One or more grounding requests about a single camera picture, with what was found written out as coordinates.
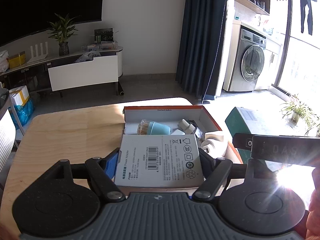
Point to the black television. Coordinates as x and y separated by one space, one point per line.
50 5

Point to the light blue toothpick holder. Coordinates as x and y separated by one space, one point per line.
157 128

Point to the hanging dark clothes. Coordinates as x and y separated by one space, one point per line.
306 5

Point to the plain white plug-in device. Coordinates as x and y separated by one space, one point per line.
215 146

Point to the white tv cabinet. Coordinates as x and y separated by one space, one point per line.
85 73

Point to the black box green print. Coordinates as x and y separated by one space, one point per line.
103 36

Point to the balcony potted plant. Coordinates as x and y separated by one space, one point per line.
295 112

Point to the white usb charger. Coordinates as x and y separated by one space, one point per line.
178 132

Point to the clear refill bottle white cap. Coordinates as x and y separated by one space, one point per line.
183 124

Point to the potted plant dark vase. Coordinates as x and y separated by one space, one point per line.
63 48

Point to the white router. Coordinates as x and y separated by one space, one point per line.
37 59

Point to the blue plastic bag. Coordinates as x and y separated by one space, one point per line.
22 115

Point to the grey cloth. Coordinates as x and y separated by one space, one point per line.
88 56

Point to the silver washing machine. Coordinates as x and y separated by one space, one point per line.
250 62

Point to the yellow tin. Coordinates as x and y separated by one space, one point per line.
17 61

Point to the white adapter box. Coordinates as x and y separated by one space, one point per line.
160 162

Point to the round dark-top coffee table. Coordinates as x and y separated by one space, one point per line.
6 135

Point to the dark blue curtain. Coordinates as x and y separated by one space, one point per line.
200 42

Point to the black roll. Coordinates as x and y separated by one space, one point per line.
121 90

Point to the person's right hand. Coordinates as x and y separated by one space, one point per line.
315 210

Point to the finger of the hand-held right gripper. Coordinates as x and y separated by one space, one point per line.
242 142

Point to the clear plastic organiser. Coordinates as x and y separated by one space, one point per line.
107 46

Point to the cardboard box yellow tape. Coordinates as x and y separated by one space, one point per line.
20 96

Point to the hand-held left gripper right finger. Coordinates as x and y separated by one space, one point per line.
206 158

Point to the green cardboard box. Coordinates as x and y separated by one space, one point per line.
240 122

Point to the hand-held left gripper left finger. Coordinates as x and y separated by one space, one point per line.
112 165

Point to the white plastic bag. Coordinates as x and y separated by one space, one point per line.
3 62

